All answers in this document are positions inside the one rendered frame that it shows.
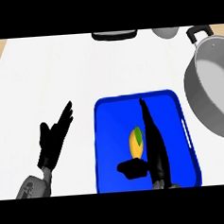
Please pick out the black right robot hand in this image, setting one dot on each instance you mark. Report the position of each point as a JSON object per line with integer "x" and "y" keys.
{"x": 154, "y": 145}

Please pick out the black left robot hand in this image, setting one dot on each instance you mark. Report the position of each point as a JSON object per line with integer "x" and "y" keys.
{"x": 54, "y": 137}

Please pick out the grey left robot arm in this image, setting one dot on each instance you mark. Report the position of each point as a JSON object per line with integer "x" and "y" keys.
{"x": 34, "y": 185}

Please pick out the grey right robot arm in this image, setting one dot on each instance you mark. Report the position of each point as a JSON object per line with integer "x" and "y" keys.
{"x": 165, "y": 185}

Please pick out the blue plastic tray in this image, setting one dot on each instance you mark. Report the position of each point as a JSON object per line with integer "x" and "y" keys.
{"x": 171, "y": 119}

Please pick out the grey metal pot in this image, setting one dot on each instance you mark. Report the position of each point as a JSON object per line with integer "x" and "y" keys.
{"x": 210, "y": 85}

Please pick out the grey round bowl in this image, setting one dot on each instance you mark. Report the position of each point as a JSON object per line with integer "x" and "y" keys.
{"x": 165, "y": 32}

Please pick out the black flat appliance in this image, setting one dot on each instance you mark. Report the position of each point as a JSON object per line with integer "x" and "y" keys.
{"x": 114, "y": 35}

